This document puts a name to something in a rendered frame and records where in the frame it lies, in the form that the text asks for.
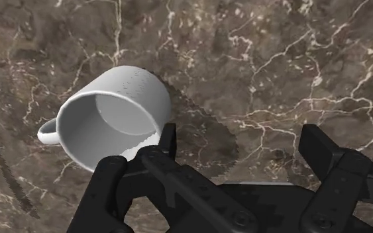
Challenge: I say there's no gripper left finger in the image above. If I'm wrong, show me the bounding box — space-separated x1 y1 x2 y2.
66 122 258 233

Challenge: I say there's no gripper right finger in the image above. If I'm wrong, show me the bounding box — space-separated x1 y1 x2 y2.
297 123 373 233

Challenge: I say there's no white mug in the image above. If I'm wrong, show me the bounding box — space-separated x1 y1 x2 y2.
37 65 172 172

